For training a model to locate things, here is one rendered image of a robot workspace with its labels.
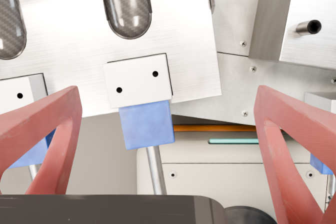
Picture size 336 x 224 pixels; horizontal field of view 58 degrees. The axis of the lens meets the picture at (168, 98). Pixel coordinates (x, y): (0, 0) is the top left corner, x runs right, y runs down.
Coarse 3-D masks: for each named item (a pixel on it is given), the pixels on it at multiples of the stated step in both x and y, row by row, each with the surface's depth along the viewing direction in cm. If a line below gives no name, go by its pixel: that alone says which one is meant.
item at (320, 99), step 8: (304, 96) 32; (312, 96) 30; (320, 96) 29; (328, 96) 28; (312, 104) 30; (320, 104) 29; (328, 104) 27; (312, 160) 31; (320, 168) 29; (328, 168) 29; (328, 184) 31; (328, 192) 31
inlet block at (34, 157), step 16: (0, 80) 24; (16, 80) 24; (32, 80) 24; (0, 96) 24; (16, 96) 24; (32, 96) 24; (0, 112) 24; (48, 144) 26; (16, 160) 26; (32, 160) 26; (32, 176) 27
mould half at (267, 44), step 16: (272, 0) 26; (288, 0) 22; (304, 0) 22; (320, 0) 22; (256, 16) 30; (272, 16) 25; (288, 16) 22; (304, 16) 22; (320, 16) 22; (256, 32) 30; (272, 32) 25; (288, 32) 22; (320, 32) 22; (256, 48) 29; (272, 48) 24; (288, 48) 22; (304, 48) 22; (320, 48) 22; (304, 64) 23; (320, 64) 23
